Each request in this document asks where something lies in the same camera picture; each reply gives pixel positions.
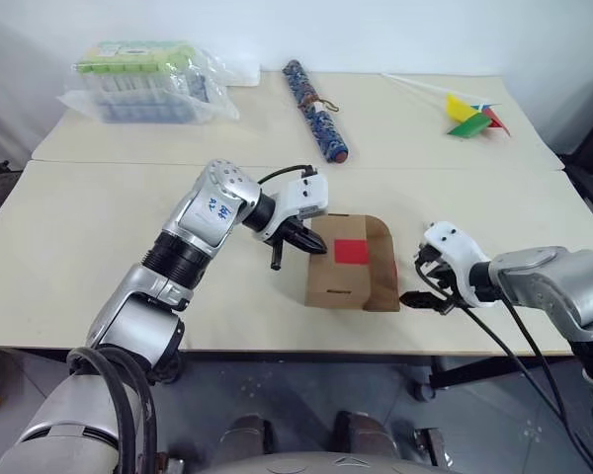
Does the clear plastic bag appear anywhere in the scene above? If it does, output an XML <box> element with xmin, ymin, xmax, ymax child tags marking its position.
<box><xmin>56</xmin><ymin>39</ymin><xmax>241</xmax><ymax>124</ymax></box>

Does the colourful pinwheel white stick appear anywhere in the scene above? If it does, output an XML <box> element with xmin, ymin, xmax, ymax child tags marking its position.
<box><xmin>381</xmin><ymin>72</ymin><xmax>513</xmax><ymax>138</ymax></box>

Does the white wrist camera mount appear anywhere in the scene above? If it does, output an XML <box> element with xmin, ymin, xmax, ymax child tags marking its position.
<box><xmin>421</xmin><ymin>220</ymin><xmax>493</xmax><ymax>308</ymax></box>
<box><xmin>254</xmin><ymin>173</ymin><xmax>330</xmax><ymax>243</ymax></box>

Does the black left shoulder cable bundle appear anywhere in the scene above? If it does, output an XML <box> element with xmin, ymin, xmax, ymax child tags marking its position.
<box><xmin>66</xmin><ymin>347</ymin><xmax>159</xmax><ymax>474</ymax></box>

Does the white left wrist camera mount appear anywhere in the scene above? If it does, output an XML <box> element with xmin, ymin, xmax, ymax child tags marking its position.
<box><xmin>254</xmin><ymin>173</ymin><xmax>330</xmax><ymax>243</ymax></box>

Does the black table caster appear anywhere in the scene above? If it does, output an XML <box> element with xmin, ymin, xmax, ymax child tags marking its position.
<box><xmin>152</xmin><ymin>353</ymin><xmax>184</xmax><ymax>384</ymax></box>
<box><xmin>412</xmin><ymin>377</ymin><xmax>436</xmax><ymax>401</ymax></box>

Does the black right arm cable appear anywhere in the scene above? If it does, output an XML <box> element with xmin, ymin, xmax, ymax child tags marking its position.
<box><xmin>414</xmin><ymin>256</ymin><xmax>593</xmax><ymax>474</ymax></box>

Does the dark rounded shape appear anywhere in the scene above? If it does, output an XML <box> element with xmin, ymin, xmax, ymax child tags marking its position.
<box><xmin>219</xmin><ymin>414</ymin><xmax>276</xmax><ymax>453</ymax></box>
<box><xmin>333</xmin><ymin>410</ymin><xmax>396</xmax><ymax>458</ymax></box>

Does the blue patterned rolled scroll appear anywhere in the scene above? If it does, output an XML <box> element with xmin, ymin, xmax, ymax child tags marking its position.
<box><xmin>282</xmin><ymin>58</ymin><xmax>351</xmax><ymax>164</ymax></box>

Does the brown cardboard box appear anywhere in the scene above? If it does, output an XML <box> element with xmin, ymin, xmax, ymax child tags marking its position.
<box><xmin>303</xmin><ymin>212</ymin><xmax>401</xmax><ymax>313</ymax></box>

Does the green lid clear container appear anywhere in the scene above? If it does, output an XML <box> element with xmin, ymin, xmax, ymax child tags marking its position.
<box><xmin>76</xmin><ymin>41</ymin><xmax>199</xmax><ymax>122</ymax></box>

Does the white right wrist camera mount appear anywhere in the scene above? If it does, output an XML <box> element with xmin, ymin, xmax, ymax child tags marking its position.
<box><xmin>421</xmin><ymin>220</ymin><xmax>493</xmax><ymax>308</ymax></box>

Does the black table frame bar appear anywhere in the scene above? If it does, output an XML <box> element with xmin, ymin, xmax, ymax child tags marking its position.
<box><xmin>427</xmin><ymin>355</ymin><xmax>582</xmax><ymax>391</ymax></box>

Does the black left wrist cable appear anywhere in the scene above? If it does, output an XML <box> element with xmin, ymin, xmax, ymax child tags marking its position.
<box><xmin>256</xmin><ymin>165</ymin><xmax>317</xmax><ymax>187</ymax></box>

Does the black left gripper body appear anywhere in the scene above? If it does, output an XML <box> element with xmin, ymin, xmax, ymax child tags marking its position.
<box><xmin>270</xmin><ymin>216</ymin><xmax>313</xmax><ymax>271</ymax></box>

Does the silver robot body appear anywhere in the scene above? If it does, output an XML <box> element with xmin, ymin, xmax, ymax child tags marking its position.
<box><xmin>197</xmin><ymin>449</ymin><xmax>475</xmax><ymax>474</ymax></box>

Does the red tape square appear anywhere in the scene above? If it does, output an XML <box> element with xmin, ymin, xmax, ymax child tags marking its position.
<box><xmin>334</xmin><ymin>238</ymin><xmax>371</xmax><ymax>265</ymax></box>

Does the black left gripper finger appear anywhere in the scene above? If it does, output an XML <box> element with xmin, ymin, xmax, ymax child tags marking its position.
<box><xmin>296</xmin><ymin>224</ymin><xmax>329</xmax><ymax>251</ymax></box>
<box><xmin>287</xmin><ymin>233</ymin><xmax>325</xmax><ymax>256</ymax></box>

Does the brown cord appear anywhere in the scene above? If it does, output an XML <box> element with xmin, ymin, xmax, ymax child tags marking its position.
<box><xmin>300</xmin><ymin>98</ymin><xmax>341</xmax><ymax>114</ymax></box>

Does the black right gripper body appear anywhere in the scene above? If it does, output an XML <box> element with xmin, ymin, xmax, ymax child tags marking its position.
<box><xmin>427</xmin><ymin>254</ymin><xmax>457</xmax><ymax>315</ymax></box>

